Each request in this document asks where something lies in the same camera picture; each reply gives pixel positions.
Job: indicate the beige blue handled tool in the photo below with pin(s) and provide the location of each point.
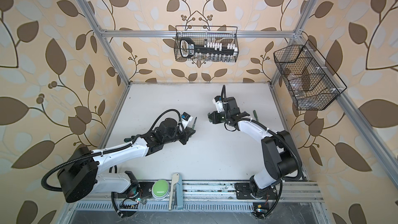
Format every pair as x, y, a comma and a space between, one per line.
176, 192

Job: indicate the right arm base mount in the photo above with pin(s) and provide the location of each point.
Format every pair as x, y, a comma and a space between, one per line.
249, 191

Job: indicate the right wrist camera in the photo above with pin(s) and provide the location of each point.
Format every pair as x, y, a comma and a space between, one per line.
218, 103

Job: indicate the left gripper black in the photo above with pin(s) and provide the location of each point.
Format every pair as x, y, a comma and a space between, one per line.
187, 134

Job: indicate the aluminium front rail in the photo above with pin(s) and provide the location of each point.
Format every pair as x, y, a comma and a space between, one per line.
211, 190

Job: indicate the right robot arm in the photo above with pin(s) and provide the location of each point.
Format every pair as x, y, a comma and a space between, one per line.
281, 159

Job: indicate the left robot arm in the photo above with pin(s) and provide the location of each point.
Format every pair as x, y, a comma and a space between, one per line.
87, 171

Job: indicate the black socket holder tool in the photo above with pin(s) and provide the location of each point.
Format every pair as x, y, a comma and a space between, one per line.
206, 49

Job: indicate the wire basket right wall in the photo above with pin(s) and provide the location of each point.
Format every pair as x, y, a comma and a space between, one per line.
311, 81

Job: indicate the wire basket back wall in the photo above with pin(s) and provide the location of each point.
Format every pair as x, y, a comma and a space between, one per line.
224, 34

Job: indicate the green push button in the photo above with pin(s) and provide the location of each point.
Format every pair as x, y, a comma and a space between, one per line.
160, 189

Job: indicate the wire basket wall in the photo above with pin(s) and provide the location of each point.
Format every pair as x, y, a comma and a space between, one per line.
224, 34
311, 81

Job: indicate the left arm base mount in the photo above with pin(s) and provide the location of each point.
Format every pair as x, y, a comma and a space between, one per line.
141, 189

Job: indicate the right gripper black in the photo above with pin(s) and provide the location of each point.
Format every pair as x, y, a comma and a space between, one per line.
214, 117

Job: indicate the green pen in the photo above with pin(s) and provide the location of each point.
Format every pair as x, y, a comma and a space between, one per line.
255, 115
195, 120

